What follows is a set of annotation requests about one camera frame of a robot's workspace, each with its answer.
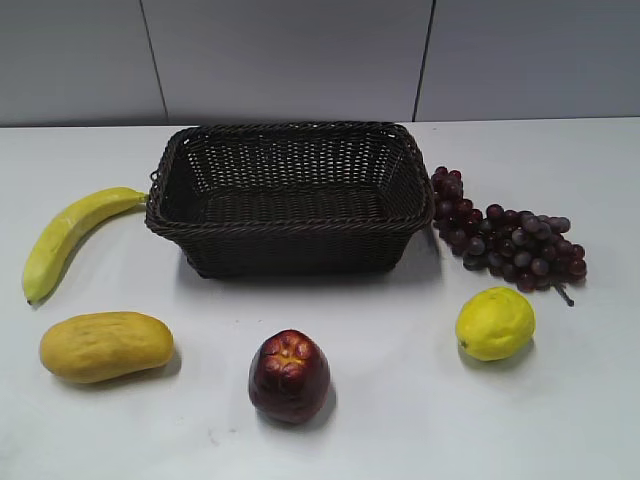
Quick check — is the purple grape bunch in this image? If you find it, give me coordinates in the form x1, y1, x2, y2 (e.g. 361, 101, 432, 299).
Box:
430, 166, 587, 307

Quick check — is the dark woven wicker basket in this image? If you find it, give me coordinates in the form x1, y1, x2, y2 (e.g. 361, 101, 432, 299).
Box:
145, 121, 434, 279

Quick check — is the dark red apple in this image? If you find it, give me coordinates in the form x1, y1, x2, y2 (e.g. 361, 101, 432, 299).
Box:
248, 329, 331, 425

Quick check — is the yellow lemon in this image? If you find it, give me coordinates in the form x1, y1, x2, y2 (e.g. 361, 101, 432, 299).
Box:
455, 287, 536, 362

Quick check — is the yellow mango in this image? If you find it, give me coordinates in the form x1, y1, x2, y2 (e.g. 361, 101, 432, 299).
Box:
39, 311, 174, 384

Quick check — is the yellow banana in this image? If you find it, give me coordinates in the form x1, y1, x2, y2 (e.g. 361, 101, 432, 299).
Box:
22, 187, 148, 305

